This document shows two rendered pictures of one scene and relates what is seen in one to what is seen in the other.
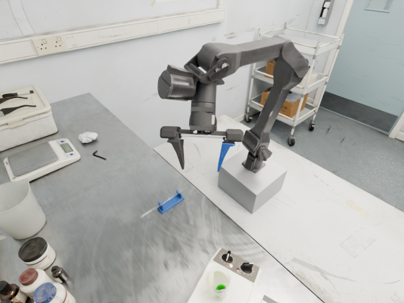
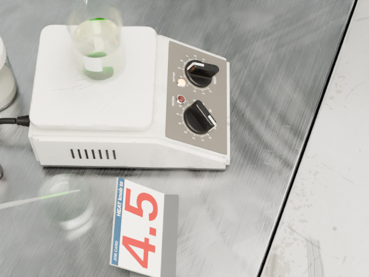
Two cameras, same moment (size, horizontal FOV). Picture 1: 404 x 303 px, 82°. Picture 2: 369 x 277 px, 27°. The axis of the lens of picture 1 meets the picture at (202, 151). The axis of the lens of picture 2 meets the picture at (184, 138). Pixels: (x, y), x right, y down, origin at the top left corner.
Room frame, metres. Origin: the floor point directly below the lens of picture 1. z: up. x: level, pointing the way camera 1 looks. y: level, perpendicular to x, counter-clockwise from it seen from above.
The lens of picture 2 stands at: (0.09, -0.46, 1.62)
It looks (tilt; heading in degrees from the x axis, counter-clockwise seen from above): 61 degrees down; 62
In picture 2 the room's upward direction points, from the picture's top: straight up
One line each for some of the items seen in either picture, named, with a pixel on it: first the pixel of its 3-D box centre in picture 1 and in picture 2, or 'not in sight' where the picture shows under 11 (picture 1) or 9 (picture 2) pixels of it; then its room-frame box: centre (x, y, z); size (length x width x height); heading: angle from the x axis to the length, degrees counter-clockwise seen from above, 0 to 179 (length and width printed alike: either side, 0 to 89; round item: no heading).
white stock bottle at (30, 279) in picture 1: (36, 284); not in sight; (0.24, 0.42, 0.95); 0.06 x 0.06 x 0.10
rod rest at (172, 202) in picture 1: (170, 200); not in sight; (0.53, 0.11, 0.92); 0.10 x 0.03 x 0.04; 132
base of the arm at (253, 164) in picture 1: (254, 158); not in sight; (0.62, -0.19, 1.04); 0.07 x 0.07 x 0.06; 43
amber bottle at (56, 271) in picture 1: (58, 273); not in sight; (0.28, 0.39, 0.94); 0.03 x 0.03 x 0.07
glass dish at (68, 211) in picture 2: not in sight; (66, 201); (0.13, -0.12, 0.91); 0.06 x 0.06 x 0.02
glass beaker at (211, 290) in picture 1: (216, 282); (96, 39); (0.22, -0.03, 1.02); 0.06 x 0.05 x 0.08; 81
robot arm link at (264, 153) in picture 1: (258, 146); not in sight; (0.62, -0.19, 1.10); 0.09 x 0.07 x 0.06; 29
